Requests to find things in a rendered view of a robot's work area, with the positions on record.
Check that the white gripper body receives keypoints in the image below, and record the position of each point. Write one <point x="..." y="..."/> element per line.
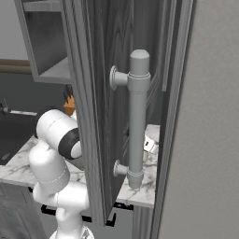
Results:
<point x="154" y="148"/>

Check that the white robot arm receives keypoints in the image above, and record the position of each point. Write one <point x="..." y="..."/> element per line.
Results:
<point x="51" y="168"/>

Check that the dark grey wooden cabinet door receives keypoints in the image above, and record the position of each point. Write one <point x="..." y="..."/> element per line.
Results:
<point x="102" y="102"/>

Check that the grey base cabinet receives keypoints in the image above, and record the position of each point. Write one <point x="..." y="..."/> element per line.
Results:
<point x="15" y="211"/>

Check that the orange bottle with dark cap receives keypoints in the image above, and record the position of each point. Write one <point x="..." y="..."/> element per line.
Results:
<point x="69" y="104"/>

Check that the silver tap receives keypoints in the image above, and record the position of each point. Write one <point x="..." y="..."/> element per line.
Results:
<point x="19" y="111"/>

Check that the dark sink basin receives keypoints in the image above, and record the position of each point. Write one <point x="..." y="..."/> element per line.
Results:
<point x="14" y="137"/>

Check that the grey tall cabinet frame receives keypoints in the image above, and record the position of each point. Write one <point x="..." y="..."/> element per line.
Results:
<point x="174" y="124"/>

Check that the grey open wall cabinet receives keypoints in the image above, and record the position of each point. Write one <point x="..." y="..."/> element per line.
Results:
<point x="46" y="37"/>

